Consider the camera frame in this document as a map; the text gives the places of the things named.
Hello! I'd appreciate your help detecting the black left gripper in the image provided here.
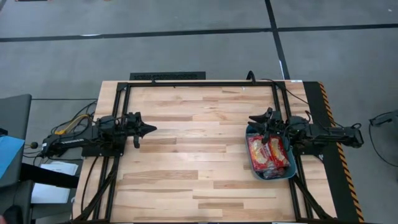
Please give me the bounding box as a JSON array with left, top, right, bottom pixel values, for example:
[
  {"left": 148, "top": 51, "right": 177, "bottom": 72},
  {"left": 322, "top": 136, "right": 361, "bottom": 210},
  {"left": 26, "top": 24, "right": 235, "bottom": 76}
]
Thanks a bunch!
[{"left": 124, "top": 111, "right": 158, "bottom": 149}]

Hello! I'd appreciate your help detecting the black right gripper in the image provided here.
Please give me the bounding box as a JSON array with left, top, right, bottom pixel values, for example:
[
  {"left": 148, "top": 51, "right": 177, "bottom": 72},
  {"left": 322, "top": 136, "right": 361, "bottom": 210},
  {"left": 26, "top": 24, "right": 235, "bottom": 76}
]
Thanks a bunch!
[{"left": 247, "top": 108, "right": 285, "bottom": 144}]

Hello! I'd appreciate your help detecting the blue plastic basket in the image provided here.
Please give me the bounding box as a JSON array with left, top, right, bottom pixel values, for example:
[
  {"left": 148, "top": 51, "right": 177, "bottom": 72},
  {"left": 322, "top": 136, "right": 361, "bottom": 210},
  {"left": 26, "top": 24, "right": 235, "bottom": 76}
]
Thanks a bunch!
[{"left": 244, "top": 123, "right": 296, "bottom": 181}]

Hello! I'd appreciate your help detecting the black floor vent grille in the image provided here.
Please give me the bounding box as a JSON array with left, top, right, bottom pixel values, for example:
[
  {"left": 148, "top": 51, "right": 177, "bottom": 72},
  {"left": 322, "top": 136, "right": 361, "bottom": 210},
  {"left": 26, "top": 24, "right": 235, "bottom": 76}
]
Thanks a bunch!
[{"left": 129, "top": 71, "right": 206, "bottom": 81}]

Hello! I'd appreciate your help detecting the black mat with hazard stripes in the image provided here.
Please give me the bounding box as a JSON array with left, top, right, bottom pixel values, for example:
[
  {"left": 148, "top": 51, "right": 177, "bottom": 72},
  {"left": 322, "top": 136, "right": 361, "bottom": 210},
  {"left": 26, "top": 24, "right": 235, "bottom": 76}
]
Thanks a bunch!
[{"left": 303, "top": 81, "right": 365, "bottom": 223}]

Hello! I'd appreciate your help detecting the white paper sheet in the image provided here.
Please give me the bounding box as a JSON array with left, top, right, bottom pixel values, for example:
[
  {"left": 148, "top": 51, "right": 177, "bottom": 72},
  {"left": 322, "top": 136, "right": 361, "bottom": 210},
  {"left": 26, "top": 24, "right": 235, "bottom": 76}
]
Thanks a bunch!
[{"left": 30, "top": 161, "right": 79, "bottom": 205}]

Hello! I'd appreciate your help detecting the grey floor device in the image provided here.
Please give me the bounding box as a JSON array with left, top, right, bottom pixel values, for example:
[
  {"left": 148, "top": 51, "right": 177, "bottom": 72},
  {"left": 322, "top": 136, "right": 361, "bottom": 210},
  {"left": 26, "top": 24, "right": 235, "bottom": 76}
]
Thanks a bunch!
[{"left": 369, "top": 109, "right": 398, "bottom": 128}]

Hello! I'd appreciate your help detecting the grey chair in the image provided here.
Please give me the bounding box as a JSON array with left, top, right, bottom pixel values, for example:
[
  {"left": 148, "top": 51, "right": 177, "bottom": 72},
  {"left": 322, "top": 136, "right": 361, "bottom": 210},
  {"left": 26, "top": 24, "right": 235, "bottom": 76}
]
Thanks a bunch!
[{"left": 0, "top": 94, "right": 32, "bottom": 187}]

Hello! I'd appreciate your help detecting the blue folder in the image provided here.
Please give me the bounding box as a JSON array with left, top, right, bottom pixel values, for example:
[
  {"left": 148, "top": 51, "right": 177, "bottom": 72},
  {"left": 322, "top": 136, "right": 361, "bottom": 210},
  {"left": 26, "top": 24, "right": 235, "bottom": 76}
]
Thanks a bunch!
[{"left": 0, "top": 135, "right": 25, "bottom": 180}]

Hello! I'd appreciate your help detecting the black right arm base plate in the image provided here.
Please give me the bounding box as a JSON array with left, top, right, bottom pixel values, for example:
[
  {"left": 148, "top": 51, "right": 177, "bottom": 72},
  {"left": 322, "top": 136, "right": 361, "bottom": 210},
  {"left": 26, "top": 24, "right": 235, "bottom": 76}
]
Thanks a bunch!
[{"left": 292, "top": 136, "right": 329, "bottom": 158}]

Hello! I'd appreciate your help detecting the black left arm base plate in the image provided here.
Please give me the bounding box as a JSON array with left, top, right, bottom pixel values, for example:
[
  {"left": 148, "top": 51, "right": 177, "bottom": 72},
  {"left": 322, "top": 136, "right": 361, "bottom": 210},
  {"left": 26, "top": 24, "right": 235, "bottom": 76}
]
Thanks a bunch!
[{"left": 81, "top": 132, "right": 127, "bottom": 157}]

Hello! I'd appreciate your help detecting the black metal table frame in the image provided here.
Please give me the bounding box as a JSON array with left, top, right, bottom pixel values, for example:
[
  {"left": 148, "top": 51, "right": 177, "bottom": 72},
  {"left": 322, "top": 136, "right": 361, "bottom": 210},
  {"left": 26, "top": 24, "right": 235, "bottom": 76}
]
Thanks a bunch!
[{"left": 73, "top": 80, "right": 338, "bottom": 223}]

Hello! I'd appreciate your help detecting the yellow cable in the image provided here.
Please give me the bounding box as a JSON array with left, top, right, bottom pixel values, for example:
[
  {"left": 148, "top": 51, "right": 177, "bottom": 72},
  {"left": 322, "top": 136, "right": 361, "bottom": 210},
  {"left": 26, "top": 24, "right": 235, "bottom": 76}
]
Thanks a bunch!
[{"left": 55, "top": 114, "right": 91, "bottom": 135}]

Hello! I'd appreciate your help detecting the black strap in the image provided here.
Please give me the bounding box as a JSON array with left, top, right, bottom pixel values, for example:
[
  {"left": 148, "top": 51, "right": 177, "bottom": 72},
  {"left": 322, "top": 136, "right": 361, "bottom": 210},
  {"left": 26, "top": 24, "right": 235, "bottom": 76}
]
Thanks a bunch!
[{"left": 19, "top": 162, "right": 80, "bottom": 189}]

